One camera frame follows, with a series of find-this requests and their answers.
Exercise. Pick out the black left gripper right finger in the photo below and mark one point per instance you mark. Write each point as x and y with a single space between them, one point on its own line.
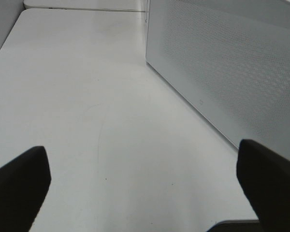
264 177

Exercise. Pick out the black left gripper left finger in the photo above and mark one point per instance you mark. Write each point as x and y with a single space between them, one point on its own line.
24 184

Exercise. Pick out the white microwave door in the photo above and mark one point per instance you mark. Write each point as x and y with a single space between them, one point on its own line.
230 59

